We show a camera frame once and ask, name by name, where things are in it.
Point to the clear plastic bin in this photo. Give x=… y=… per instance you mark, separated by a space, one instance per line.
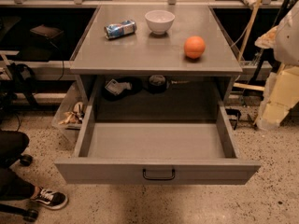
x=69 y=116

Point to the black box on shelf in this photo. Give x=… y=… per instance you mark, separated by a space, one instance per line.
x=46 y=31

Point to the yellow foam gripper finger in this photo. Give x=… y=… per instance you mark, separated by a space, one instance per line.
x=280 y=95

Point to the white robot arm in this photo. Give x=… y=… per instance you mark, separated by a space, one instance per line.
x=283 y=39

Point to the black office chair base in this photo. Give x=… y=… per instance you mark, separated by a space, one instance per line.
x=29 y=215

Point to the white bowl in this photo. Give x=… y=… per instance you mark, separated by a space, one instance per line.
x=159 y=21

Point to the black and white sneaker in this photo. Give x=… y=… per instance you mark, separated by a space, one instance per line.
x=53 y=200

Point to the black drawer handle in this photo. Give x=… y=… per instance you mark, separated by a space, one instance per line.
x=158 y=175

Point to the crushed blue soda can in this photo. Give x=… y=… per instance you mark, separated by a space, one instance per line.
x=116 y=30

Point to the black bag with paper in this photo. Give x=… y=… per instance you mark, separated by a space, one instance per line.
x=120 y=88

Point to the black tape roll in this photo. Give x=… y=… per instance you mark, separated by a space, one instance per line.
x=157 y=84

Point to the open grey top drawer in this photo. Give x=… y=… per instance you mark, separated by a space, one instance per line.
x=117 y=152

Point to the orange fruit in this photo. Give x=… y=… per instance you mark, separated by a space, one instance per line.
x=194 y=47

